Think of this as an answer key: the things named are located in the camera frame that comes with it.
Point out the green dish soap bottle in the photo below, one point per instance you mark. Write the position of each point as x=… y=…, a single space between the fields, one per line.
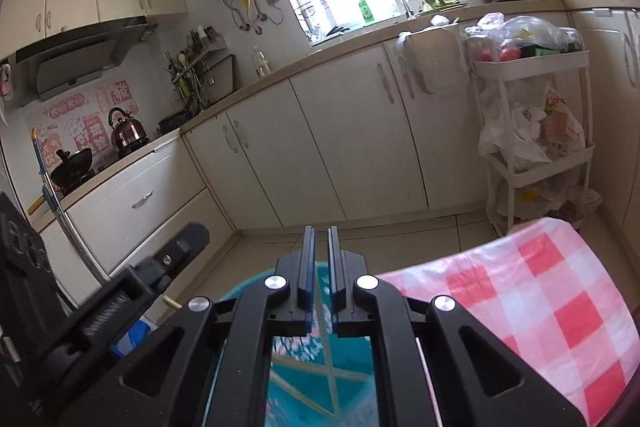
x=366 y=11

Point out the pink plastic bag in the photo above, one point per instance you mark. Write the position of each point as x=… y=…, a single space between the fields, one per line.
x=562 y=122

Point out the tall white cabinet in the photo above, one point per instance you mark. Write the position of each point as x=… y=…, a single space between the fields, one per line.
x=610 y=97

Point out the pink hanging toy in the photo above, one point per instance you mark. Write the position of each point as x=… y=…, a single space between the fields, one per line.
x=5 y=79

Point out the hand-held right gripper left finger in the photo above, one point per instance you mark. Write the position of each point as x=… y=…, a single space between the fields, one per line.
x=306 y=277

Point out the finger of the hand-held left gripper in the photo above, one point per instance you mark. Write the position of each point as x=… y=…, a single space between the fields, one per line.
x=182 y=244

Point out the steel kettle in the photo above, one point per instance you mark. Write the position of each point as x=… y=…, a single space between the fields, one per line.
x=127 y=132

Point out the white storage cart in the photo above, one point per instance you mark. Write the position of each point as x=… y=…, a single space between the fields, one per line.
x=530 y=62

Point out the pink wall stickers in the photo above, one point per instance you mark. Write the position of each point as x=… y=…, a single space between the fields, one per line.
x=85 y=117

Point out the black wok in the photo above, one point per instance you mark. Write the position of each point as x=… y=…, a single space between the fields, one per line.
x=72 y=167

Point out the blue plastic bag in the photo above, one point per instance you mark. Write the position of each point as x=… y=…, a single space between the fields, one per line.
x=132 y=339

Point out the wall utensil rack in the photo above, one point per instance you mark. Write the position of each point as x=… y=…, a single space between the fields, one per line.
x=192 y=67

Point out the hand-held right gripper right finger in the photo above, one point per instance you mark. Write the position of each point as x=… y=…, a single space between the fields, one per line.
x=336 y=277

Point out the white base cabinets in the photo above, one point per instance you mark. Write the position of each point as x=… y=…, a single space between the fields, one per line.
x=320 y=132

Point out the red white checkered tablecloth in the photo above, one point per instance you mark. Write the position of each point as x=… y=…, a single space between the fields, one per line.
x=540 y=307

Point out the grey range hood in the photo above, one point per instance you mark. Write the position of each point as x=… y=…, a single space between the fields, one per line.
x=75 y=57

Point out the white plastic bag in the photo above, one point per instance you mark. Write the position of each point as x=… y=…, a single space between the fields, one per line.
x=510 y=132

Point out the black tray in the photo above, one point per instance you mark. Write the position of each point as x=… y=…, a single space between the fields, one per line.
x=175 y=122

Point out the clear plastic bags of food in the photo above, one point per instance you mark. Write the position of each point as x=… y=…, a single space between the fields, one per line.
x=525 y=34

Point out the clear plastic bottle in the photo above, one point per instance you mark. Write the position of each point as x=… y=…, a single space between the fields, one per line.
x=261 y=64

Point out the teal plastic tray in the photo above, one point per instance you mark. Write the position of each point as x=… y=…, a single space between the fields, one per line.
x=350 y=397

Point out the white hanging bin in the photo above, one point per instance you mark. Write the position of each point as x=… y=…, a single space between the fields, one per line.
x=435 y=62

